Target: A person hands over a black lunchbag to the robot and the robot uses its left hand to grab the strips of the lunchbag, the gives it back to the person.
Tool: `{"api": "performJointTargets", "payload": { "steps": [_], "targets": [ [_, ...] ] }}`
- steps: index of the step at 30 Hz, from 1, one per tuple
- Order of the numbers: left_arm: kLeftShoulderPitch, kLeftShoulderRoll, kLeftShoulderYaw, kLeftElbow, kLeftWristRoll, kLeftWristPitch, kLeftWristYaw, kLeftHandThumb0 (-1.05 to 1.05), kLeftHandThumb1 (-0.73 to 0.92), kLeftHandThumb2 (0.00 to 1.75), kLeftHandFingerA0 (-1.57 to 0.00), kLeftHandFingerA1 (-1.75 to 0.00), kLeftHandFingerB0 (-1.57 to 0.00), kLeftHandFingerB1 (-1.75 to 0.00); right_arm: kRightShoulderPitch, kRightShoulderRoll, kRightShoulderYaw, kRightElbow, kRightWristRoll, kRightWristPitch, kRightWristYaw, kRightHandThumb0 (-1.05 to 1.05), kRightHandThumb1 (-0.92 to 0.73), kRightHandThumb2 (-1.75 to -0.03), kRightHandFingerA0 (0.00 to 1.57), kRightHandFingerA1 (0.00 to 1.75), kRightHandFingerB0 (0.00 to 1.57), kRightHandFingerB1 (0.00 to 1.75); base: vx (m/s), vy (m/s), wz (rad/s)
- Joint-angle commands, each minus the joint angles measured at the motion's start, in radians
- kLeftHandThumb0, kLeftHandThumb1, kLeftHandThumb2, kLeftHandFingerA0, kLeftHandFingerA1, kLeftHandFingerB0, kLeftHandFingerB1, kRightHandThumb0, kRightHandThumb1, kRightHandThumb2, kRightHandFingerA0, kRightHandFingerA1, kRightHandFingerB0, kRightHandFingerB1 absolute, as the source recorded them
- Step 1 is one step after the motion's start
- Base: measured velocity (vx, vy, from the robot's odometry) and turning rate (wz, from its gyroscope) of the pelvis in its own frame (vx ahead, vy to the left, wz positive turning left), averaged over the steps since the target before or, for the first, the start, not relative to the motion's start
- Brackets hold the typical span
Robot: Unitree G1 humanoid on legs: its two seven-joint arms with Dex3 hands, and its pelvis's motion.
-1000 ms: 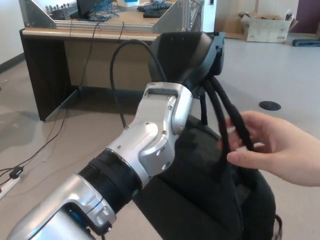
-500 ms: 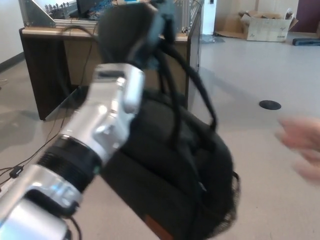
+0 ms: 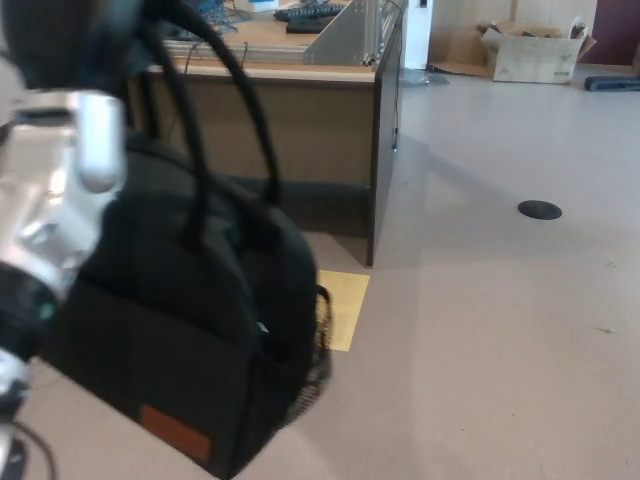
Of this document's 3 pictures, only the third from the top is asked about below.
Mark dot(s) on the black flat device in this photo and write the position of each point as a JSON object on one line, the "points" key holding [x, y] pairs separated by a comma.
{"points": [[305, 26]]}

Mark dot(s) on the dark brown office desk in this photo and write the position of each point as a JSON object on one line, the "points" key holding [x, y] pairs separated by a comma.
{"points": [[325, 125]]}

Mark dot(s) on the black lunch bag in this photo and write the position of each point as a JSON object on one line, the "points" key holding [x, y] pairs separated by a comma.
{"points": [[165, 310]]}

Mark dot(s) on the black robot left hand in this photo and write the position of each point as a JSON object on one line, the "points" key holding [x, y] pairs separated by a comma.
{"points": [[65, 40]]}

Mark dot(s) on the aluminium profile frame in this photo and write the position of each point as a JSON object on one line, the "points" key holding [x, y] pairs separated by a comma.
{"points": [[345, 40]]}

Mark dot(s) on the dark maroon door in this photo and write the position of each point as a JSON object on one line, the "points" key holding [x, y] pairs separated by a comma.
{"points": [[617, 30]]}

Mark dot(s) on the clear plastic wrap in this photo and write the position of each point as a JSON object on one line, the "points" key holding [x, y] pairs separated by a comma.
{"points": [[422, 77]]}

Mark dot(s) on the black computer keyboard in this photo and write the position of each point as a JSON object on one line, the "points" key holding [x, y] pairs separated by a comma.
{"points": [[310, 12]]}

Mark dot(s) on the yellow paper sheet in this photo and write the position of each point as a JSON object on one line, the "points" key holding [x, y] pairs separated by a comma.
{"points": [[347, 300]]}

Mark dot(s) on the blue foam pad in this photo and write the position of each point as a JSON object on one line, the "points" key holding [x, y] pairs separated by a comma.
{"points": [[612, 83]]}

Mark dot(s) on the open cardboard box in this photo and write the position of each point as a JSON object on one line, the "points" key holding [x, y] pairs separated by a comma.
{"points": [[530, 62]]}

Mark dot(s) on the white pillar cabinet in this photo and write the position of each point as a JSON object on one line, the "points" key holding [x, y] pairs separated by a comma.
{"points": [[417, 35]]}

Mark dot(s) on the black round floor cover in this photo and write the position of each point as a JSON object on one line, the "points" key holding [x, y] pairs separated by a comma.
{"points": [[540, 209]]}

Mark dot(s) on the white and blue box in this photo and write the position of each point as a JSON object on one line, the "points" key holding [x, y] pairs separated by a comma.
{"points": [[262, 5]]}

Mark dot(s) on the flat cardboard sheet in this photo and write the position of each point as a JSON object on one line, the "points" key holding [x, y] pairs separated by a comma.
{"points": [[460, 55]]}

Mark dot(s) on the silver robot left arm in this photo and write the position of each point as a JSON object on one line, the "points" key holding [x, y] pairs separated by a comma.
{"points": [[55, 200]]}

